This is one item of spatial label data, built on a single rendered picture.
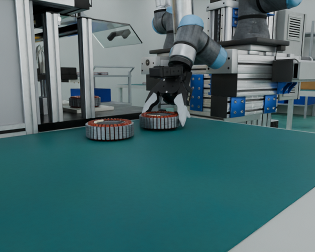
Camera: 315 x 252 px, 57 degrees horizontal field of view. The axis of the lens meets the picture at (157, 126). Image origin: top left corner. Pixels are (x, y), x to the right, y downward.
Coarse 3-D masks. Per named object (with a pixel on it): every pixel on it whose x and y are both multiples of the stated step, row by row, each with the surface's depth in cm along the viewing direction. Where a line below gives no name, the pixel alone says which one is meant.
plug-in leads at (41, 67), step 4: (36, 48) 91; (40, 48) 91; (36, 52) 90; (36, 56) 90; (36, 60) 90; (40, 64) 94; (44, 64) 96; (40, 68) 94; (44, 68) 93; (40, 72) 94; (44, 72) 93
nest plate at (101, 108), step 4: (64, 108) 102; (68, 108) 100; (72, 108) 99; (76, 108) 99; (80, 108) 99; (96, 108) 101; (100, 108) 102; (104, 108) 103; (108, 108) 105; (112, 108) 106; (76, 112) 96; (80, 112) 97
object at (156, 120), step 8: (144, 112) 81; (152, 112) 83; (160, 112) 83; (168, 112) 82; (176, 112) 80; (144, 120) 76; (152, 120) 75; (160, 120) 75; (168, 120) 75; (176, 120) 77; (152, 128) 75; (168, 128) 76
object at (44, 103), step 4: (40, 96) 97; (44, 96) 95; (40, 100) 93; (44, 100) 92; (40, 104) 93; (44, 104) 92; (40, 108) 93; (44, 108) 92; (40, 112) 94; (44, 112) 92
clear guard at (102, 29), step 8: (64, 16) 84; (72, 16) 84; (64, 24) 97; (96, 24) 97; (104, 24) 97; (112, 24) 97; (120, 24) 97; (128, 24) 98; (96, 32) 113; (104, 32) 110; (112, 32) 107; (120, 32) 104; (128, 32) 102; (104, 40) 115; (112, 40) 112; (120, 40) 109; (128, 40) 106; (136, 40) 103
